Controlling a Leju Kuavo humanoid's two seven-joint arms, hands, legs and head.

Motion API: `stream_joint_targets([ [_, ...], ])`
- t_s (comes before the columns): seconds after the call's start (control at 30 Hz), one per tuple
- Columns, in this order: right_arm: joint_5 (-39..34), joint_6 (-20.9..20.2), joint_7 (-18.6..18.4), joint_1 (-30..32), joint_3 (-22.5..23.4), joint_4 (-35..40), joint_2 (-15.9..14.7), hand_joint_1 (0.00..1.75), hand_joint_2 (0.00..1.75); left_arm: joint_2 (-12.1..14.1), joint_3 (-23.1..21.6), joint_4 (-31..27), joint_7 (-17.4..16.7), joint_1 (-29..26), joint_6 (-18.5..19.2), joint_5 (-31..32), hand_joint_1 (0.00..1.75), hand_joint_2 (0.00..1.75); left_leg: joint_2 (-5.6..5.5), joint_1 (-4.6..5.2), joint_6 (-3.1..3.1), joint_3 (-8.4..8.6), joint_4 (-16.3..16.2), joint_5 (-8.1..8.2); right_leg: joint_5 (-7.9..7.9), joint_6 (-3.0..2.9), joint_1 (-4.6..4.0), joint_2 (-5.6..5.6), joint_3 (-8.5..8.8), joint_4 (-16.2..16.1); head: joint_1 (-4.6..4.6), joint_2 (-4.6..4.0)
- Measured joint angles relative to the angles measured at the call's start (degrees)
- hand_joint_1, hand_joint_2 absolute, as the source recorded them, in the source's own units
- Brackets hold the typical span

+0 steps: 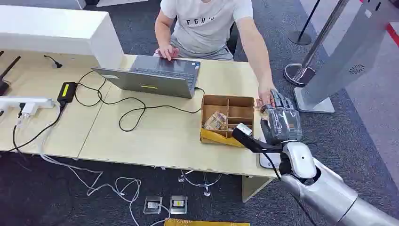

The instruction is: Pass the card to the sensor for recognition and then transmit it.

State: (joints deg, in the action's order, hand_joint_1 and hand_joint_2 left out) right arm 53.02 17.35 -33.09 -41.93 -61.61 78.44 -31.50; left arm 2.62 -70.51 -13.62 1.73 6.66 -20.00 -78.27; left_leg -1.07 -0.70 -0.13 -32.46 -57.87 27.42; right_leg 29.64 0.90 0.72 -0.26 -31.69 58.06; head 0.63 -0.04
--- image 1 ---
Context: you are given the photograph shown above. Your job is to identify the person's right hand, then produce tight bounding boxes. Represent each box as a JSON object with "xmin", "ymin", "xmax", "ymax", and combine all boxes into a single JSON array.
[{"xmin": 155, "ymin": 44, "xmax": 180, "ymax": 62}]

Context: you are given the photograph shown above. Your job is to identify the silver floor socket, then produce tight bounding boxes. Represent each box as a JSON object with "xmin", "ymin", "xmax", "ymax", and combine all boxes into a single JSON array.
[
  {"xmin": 143, "ymin": 195, "xmax": 163, "ymax": 216},
  {"xmin": 169, "ymin": 195, "xmax": 189, "ymax": 215}
]

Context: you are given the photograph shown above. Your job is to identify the yellow sheet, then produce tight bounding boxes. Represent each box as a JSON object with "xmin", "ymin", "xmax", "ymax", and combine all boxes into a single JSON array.
[{"xmin": 164, "ymin": 218, "xmax": 251, "ymax": 226}]

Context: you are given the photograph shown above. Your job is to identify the black mains cable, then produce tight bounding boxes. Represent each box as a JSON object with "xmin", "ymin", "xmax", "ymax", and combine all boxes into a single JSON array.
[{"xmin": 0, "ymin": 102, "xmax": 68, "ymax": 154}]

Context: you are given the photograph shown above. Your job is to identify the small black plug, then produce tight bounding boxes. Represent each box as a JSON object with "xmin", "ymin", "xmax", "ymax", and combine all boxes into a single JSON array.
[{"xmin": 43, "ymin": 55, "xmax": 63, "ymax": 69}]

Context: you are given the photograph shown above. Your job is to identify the pale desk leg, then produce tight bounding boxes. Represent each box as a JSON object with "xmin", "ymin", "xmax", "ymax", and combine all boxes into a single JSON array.
[{"xmin": 241, "ymin": 175, "xmax": 277, "ymax": 204}]

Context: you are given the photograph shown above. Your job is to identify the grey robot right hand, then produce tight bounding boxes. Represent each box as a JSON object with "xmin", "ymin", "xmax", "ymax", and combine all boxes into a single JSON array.
[{"xmin": 260, "ymin": 89, "xmax": 303, "ymax": 145}]

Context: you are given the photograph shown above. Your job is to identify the grey kiosk pillar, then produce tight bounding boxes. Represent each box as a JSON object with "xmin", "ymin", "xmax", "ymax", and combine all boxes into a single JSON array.
[{"xmin": 293, "ymin": 0, "xmax": 399, "ymax": 114}]

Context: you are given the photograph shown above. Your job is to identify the white plug adapter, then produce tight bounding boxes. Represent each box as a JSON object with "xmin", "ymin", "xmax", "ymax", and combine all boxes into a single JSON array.
[{"xmin": 18, "ymin": 103, "xmax": 39, "ymax": 119}]

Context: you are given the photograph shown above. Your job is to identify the white counter block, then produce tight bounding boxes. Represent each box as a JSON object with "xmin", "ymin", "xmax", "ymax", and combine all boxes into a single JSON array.
[{"xmin": 0, "ymin": 4, "xmax": 125, "ymax": 70}]

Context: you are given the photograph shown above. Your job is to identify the grey laptop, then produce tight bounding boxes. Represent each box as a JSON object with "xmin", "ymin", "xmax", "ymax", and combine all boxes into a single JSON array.
[{"xmin": 91, "ymin": 55, "xmax": 201, "ymax": 100}]

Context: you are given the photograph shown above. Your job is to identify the black power adapter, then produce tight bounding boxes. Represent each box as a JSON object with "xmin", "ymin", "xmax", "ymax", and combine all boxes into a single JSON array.
[{"xmin": 57, "ymin": 81, "xmax": 78, "ymax": 105}]

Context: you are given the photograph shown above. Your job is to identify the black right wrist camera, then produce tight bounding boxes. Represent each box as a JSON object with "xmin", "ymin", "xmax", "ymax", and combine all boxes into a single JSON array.
[{"xmin": 231, "ymin": 122, "xmax": 284, "ymax": 154}]

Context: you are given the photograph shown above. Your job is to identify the wooden card box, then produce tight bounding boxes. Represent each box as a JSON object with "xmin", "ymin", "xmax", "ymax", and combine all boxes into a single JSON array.
[{"xmin": 200, "ymin": 94, "xmax": 255, "ymax": 148}]

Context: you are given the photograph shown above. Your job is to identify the white power strip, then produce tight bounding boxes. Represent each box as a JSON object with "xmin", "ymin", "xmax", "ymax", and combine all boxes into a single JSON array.
[{"xmin": 0, "ymin": 96, "xmax": 56, "ymax": 110}]

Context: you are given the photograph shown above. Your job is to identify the yellow card pack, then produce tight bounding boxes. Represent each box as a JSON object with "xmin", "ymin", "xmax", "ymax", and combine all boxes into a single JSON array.
[{"xmin": 200, "ymin": 128, "xmax": 246, "ymax": 148}]

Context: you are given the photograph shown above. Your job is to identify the white rounded pad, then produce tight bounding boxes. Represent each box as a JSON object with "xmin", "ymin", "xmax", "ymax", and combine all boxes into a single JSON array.
[{"xmin": 259, "ymin": 131, "xmax": 283, "ymax": 170}]

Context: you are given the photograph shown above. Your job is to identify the person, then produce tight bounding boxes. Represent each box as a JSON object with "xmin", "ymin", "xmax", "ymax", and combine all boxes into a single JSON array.
[{"xmin": 154, "ymin": 0, "xmax": 277, "ymax": 107}]

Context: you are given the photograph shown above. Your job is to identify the black router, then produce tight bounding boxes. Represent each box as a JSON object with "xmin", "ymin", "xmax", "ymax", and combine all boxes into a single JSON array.
[{"xmin": 0, "ymin": 51, "xmax": 22, "ymax": 97}]

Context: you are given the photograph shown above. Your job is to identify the chrome stanchion post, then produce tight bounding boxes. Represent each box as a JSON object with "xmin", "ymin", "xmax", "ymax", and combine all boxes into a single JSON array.
[{"xmin": 283, "ymin": 0, "xmax": 351, "ymax": 88}]

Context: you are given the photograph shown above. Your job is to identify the person's hand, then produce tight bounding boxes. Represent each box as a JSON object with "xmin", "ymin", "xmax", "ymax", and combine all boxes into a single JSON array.
[
  {"xmin": 155, "ymin": 44, "xmax": 180, "ymax": 62},
  {"xmin": 257, "ymin": 83, "xmax": 277, "ymax": 107}
]

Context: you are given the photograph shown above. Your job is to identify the white cable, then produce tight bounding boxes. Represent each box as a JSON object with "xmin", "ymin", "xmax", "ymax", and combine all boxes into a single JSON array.
[{"xmin": 37, "ymin": 106, "xmax": 171, "ymax": 226}]

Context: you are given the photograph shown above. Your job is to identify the person's left hand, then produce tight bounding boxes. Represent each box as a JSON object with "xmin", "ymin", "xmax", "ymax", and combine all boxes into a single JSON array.
[{"xmin": 257, "ymin": 83, "xmax": 277, "ymax": 107}]

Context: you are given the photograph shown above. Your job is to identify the black stanchion post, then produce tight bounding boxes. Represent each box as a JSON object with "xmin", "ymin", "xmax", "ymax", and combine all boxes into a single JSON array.
[{"xmin": 288, "ymin": 0, "xmax": 321, "ymax": 46}]

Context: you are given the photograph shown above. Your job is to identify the black laptop power cable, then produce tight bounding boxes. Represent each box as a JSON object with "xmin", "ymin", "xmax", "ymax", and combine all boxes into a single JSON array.
[{"xmin": 74, "ymin": 70, "xmax": 207, "ymax": 133}]

